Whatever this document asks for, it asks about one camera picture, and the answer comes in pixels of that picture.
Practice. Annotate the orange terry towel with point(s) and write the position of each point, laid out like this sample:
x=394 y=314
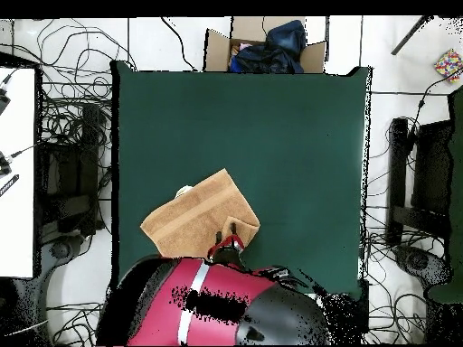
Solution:
x=191 y=220

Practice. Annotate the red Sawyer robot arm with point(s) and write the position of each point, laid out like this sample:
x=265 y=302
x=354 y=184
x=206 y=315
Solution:
x=217 y=300

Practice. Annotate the multicoloured patterned item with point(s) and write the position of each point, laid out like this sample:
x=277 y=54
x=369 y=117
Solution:
x=449 y=65

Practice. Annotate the dark green table cloth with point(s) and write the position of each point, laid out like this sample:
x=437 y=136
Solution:
x=289 y=162

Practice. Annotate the black power strip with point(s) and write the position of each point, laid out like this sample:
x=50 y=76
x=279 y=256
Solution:
x=363 y=307

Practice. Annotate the black stand foot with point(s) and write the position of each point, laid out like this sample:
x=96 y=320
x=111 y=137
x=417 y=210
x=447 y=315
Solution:
x=419 y=265
x=59 y=250

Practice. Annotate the black equipment rack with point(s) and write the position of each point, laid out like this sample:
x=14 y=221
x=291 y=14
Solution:
x=430 y=166
x=68 y=173

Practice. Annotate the brown cardboard box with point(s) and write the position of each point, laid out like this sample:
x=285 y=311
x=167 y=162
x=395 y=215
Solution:
x=217 y=50

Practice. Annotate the dark blue clothing pile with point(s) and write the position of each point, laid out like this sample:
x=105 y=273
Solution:
x=278 y=47

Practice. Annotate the white side table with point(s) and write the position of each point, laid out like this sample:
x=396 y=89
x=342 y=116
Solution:
x=18 y=180

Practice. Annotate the black slotted bar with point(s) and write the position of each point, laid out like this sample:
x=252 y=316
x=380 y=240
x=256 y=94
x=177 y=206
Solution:
x=9 y=185

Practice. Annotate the green covered side table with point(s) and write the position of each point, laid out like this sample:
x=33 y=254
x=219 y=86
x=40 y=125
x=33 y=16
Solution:
x=457 y=217

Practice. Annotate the black device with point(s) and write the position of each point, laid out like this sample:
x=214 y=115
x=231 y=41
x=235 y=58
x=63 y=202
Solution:
x=4 y=164
x=3 y=99

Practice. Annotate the black metal bar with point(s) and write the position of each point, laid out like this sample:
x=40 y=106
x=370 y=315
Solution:
x=410 y=36

